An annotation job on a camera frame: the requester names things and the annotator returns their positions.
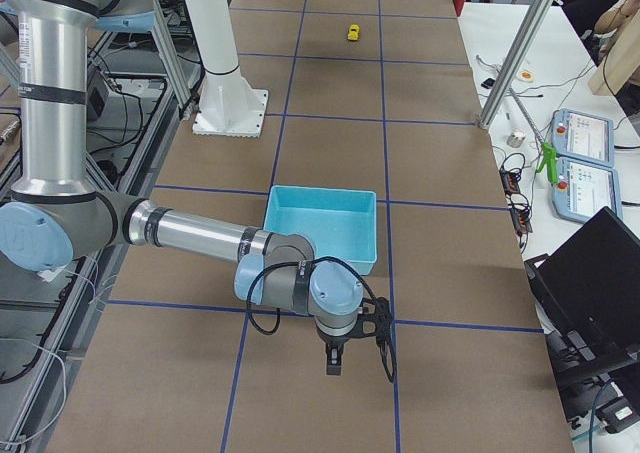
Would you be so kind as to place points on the upper teach pendant tablet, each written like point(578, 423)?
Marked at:
point(583, 136)

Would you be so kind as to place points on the green handled reacher grabber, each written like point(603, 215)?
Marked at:
point(547, 153)

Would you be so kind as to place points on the light blue plastic bin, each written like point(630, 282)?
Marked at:
point(338, 222)

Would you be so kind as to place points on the aluminium frame post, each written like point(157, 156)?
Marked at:
point(526, 33)

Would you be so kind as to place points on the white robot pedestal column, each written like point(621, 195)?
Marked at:
point(213, 31)

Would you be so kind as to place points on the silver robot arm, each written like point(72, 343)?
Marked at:
point(63, 207)

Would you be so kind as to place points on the teach pendant tablet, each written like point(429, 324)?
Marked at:
point(583, 136)
point(583, 189)

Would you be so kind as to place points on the black laptop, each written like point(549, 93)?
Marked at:
point(589, 289)

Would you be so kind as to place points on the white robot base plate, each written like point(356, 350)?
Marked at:
point(225, 113)

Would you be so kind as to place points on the small black device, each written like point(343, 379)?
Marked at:
point(488, 83)

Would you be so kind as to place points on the fried egg toy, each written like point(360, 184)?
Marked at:
point(525, 76)

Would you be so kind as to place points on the lower teach pendant tablet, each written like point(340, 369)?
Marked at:
point(583, 189)

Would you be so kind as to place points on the small metal cylinder weight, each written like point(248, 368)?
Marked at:
point(516, 139)

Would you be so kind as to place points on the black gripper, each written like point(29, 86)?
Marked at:
point(336, 341)

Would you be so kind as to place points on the yellow beetle toy car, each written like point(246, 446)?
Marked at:
point(353, 33)

